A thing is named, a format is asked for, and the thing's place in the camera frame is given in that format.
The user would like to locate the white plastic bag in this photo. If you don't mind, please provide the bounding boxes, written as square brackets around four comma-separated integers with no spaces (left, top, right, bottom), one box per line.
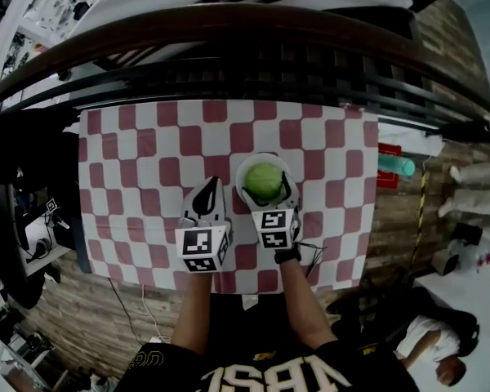
[452,238,490,274]

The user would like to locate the person's left forearm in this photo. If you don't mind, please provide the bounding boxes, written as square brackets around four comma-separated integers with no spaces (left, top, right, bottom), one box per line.
[170,269,214,358]

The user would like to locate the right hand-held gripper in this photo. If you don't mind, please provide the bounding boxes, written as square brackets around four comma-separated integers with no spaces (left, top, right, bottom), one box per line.
[238,171,303,252]

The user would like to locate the red and white checked tablecloth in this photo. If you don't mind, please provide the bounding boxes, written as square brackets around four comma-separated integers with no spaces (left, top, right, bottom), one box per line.
[78,99,381,296]

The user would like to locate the white side table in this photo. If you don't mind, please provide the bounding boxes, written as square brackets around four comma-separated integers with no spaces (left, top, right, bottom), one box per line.
[406,270,490,392]

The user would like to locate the black floor cable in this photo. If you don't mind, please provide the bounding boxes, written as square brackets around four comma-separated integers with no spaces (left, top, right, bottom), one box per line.
[107,277,149,345]

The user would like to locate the green round vegetable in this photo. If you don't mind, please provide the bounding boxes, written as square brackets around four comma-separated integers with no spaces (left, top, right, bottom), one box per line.
[244,162,284,204]

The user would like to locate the person's right forearm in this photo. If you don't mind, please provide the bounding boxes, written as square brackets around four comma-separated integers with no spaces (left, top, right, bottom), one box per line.
[274,257,338,350]

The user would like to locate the person's black printed jersey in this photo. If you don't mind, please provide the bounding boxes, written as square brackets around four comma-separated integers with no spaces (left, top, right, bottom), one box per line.
[114,338,420,392]

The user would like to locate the white floor cable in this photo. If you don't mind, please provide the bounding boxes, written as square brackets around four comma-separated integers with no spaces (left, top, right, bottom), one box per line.
[140,283,169,341]

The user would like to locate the white dish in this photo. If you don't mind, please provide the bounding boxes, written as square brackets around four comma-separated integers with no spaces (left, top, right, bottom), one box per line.
[234,152,300,208]

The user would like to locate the black wrist watch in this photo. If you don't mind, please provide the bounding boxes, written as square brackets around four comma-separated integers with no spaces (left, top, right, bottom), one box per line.
[274,246,303,265]

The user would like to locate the grey box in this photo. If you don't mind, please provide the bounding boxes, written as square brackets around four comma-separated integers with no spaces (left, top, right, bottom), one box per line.
[430,248,461,277]

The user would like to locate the black metal railing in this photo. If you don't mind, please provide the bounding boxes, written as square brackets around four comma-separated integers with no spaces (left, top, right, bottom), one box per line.
[0,45,490,142]

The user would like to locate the red flat box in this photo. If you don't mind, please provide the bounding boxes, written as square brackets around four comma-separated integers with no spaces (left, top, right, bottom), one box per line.
[376,142,403,190]

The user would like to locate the black box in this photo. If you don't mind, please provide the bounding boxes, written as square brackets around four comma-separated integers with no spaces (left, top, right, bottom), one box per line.
[452,221,483,247]

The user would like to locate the yellow and black striped pole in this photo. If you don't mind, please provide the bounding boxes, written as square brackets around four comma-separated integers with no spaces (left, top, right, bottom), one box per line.
[407,168,430,279]

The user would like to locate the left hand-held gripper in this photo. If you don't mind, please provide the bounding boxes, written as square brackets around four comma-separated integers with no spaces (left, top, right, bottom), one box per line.
[174,176,234,274]

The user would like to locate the teal bottle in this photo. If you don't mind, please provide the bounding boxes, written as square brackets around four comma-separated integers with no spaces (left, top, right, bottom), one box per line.
[377,153,417,178]

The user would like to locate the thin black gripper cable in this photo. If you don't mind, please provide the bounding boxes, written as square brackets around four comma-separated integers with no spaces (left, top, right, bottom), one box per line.
[296,240,328,279]

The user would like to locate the dark wooden curved rail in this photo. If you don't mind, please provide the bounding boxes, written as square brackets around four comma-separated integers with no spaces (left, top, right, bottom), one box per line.
[0,3,490,123]

